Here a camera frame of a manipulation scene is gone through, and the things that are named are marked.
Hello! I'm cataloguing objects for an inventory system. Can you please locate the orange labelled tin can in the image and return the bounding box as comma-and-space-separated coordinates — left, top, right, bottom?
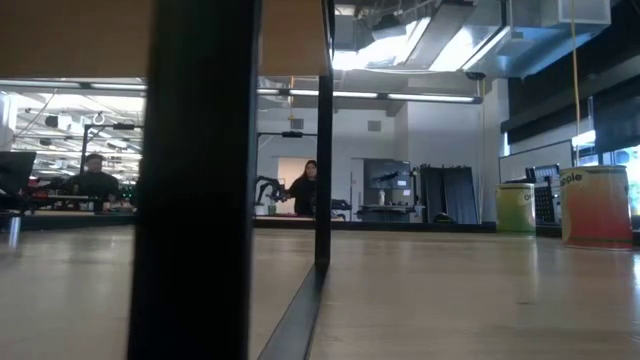
558, 164, 635, 251

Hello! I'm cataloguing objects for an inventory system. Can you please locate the wooden shelf with black legs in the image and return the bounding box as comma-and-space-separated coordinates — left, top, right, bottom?
0, 0, 335, 360

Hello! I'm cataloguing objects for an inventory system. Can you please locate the person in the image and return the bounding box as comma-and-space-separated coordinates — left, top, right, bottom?
287, 159, 319, 217
64, 152, 121, 214

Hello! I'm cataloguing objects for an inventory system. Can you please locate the grey cabinet with screen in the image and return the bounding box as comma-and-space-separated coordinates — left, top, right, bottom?
360, 158, 417, 222

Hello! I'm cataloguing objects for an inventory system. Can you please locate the ceiling light strip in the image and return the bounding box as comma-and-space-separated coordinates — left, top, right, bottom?
257, 88, 482, 105
0, 78, 149, 92

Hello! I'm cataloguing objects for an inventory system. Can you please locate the black curtain panel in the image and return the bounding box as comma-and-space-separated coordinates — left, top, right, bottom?
419, 164, 480, 225

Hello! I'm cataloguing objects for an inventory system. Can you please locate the green labelled tin can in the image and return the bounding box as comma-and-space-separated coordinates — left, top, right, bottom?
494, 182, 537, 235

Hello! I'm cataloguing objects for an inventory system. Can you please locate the black monitor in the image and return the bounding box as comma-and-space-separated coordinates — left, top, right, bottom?
0, 151, 37, 249

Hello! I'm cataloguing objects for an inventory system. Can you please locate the silver air duct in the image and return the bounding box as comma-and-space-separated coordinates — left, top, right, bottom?
332, 0, 612, 77

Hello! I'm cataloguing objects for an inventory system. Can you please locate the yellow hanging cable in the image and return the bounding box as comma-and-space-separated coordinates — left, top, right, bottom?
569, 0, 582, 166

